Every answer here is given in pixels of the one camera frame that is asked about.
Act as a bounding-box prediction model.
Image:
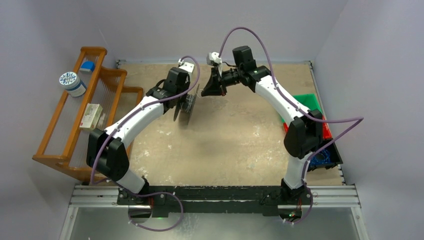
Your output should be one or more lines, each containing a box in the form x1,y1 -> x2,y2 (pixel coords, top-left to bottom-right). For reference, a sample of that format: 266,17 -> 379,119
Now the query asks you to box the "black cable spool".
173,85 -> 199,126

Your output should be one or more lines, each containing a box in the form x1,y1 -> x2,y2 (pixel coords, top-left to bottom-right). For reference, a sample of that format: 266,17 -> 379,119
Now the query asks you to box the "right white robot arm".
201,45 -> 323,204

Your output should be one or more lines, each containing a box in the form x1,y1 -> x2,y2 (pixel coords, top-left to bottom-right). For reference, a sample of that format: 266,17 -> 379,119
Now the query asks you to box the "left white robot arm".
86,63 -> 196,205

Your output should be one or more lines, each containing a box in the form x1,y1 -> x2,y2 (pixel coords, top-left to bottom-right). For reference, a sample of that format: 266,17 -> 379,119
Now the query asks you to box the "green plastic bin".
293,93 -> 323,113

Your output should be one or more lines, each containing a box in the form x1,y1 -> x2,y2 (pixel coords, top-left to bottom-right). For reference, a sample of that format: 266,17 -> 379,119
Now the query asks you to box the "wooden rack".
32,46 -> 144,182

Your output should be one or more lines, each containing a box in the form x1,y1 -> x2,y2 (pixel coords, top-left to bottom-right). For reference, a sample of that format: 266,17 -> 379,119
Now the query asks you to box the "white red carton box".
79,103 -> 103,131

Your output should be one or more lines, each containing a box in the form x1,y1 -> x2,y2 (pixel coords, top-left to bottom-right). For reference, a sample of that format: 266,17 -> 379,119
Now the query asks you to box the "blue white small box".
79,61 -> 96,74

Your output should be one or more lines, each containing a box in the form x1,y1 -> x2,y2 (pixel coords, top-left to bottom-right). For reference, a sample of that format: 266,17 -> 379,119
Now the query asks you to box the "blue white round tin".
58,71 -> 87,98

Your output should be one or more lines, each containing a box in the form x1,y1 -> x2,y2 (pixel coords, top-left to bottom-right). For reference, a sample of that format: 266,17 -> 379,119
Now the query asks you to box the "red plastic bin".
302,116 -> 333,140

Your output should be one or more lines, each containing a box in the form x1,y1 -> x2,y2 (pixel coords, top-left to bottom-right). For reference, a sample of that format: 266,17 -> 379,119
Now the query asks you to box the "black plastic bin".
307,142 -> 343,172

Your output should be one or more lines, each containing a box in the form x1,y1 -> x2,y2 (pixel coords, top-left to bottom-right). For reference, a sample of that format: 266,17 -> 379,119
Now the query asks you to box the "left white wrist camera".
178,58 -> 196,75

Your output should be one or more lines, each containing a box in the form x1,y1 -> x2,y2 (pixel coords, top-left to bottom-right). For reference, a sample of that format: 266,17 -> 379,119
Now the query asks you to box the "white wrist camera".
178,58 -> 196,75
206,52 -> 223,77

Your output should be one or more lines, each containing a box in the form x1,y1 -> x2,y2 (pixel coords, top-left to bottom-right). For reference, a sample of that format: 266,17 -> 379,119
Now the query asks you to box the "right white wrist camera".
206,52 -> 223,77

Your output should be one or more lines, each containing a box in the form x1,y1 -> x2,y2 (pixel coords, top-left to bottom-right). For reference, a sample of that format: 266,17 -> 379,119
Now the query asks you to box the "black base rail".
117,185 -> 312,220

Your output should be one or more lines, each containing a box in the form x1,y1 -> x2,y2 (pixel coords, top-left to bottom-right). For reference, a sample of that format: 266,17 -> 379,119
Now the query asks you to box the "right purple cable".
219,27 -> 365,226

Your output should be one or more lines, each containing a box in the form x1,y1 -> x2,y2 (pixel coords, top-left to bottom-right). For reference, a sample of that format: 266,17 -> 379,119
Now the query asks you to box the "aluminium frame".
68,185 -> 369,240

